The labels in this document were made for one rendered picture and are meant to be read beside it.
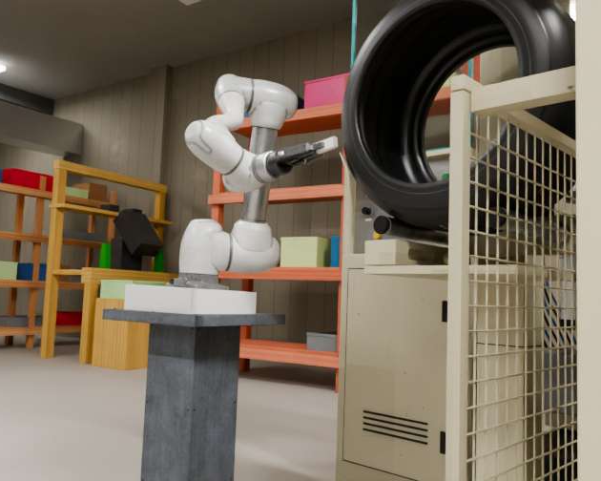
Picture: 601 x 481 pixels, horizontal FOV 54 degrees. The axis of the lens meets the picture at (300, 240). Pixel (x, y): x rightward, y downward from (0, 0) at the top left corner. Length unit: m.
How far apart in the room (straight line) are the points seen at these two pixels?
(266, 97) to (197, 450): 1.33
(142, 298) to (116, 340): 3.43
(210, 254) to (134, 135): 6.38
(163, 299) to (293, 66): 5.04
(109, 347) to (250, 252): 3.58
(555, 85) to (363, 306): 1.72
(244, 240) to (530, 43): 1.41
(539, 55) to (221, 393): 1.64
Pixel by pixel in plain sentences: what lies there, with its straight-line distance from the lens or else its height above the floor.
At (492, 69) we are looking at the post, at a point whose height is 1.36.
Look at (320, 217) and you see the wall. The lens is 6.27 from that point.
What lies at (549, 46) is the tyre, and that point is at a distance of 1.29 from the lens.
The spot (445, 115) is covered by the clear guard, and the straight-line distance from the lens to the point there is 2.28.
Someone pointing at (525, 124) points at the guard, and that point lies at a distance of 0.91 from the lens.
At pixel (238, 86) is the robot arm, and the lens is 2.31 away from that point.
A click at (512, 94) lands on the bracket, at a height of 0.97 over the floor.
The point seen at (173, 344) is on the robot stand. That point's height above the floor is 0.53.
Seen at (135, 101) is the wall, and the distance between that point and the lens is 8.75.
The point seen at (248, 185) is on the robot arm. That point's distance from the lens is 1.85.
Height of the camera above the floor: 0.73
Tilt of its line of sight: 5 degrees up
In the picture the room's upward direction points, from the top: 2 degrees clockwise
